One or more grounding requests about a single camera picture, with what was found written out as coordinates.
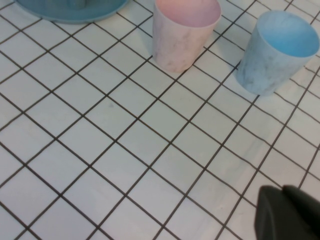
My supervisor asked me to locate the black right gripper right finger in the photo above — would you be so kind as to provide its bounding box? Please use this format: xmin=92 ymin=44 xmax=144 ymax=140
xmin=281 ymin=184 xmax=320 ymax=240

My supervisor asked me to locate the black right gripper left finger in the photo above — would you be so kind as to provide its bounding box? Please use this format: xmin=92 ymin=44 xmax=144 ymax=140
xmin=253 ymin=185 xmax=301 ymax=240

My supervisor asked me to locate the pink marbled plastic cup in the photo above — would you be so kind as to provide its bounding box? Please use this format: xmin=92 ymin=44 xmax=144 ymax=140
xmin=152 ymin=0 xmax=223 ymax=74

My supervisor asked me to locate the blue marbled plastic cup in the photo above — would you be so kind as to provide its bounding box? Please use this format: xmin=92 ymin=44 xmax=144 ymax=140
xmin=234 ymin=9 xmax=320 ymax=97

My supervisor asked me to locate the blue cup stand with pegs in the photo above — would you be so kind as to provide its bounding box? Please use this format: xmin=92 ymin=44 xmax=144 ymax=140
xmin=13 ymin=0 xmax=131 ymax=25

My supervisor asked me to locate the white black-grid tablecloth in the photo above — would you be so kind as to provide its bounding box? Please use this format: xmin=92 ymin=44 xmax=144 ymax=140
xmin=0 ymin=0 xmax=320 ymax=240

